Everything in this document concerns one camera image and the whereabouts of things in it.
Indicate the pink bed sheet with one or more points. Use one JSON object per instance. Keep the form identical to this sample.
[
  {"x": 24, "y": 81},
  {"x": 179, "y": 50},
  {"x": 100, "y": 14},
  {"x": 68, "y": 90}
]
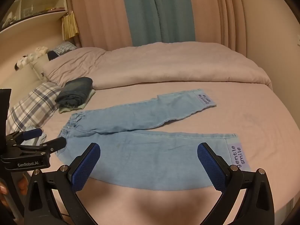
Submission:
[{"x": 257, "y": 121}]

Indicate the person's left hand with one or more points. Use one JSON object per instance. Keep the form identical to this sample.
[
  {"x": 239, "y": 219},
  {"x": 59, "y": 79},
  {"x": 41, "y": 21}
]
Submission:
[{"x": 2, "y": 188}]

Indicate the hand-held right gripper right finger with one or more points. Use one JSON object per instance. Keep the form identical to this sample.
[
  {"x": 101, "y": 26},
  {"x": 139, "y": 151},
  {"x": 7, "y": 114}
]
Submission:
[{"x": 209, "y": 166}]

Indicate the blue checked cloth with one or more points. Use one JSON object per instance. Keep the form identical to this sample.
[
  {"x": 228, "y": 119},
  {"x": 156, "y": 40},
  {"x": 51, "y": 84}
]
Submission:
[{"x": 64, "y": 48}]

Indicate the light blue denim pants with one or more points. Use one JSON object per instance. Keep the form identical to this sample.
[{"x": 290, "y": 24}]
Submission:
[{"x": 140, "y": 154}]

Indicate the folded light green cloth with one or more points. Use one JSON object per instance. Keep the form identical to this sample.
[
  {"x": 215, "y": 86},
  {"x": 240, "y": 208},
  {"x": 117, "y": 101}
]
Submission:
[{"x": 70, "y": 109}]

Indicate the folded dark blue jeans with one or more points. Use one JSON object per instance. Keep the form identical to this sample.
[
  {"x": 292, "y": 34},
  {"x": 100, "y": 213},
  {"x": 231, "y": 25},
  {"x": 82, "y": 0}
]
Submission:
[{"x": 75, "y": 90}]

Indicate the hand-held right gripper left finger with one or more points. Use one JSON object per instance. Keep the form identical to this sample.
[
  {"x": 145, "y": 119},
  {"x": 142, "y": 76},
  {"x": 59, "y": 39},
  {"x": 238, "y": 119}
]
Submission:
[{"x": 86, "y": 166}]

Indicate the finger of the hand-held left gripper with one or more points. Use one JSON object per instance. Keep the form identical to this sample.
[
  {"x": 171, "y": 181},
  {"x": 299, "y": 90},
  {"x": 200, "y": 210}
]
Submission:
[
  {"x": 55, "y": 143},
  {"x": 32, "y": 133}
]

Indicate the small white pillow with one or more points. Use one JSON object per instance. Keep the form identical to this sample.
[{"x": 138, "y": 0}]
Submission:
[{"x": 38, "y": 69}]

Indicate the pink curtain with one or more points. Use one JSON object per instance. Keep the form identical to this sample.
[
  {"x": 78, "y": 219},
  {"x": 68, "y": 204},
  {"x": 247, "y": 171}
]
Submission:
[
  {"x": 100, "y": 16},
  {"x": 218, "y": 16}
]

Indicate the pink pillow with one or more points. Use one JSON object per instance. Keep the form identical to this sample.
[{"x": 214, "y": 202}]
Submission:
[{"x": 75, "y": 63}]

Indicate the white wall shelf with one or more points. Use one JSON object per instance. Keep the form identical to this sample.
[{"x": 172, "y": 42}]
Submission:
[{"x": 35, "y": 2}]

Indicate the teal curtain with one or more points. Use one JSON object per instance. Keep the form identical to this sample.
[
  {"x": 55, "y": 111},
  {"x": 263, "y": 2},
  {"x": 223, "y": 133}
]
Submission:
[{"x": 150, "y": 11}]

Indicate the plaid pillow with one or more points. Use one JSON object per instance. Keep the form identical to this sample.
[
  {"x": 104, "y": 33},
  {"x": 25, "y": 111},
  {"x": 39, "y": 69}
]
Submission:
[{"x": 30, "y": 105}]

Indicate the pink duvet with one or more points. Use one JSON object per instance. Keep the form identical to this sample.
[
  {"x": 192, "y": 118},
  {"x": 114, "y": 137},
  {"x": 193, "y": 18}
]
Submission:
[{"x": 175, "y": 63}]

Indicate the white plush toy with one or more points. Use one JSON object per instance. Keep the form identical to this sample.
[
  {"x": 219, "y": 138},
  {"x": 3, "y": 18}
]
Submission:
[{"x": 25, "y": 59}]

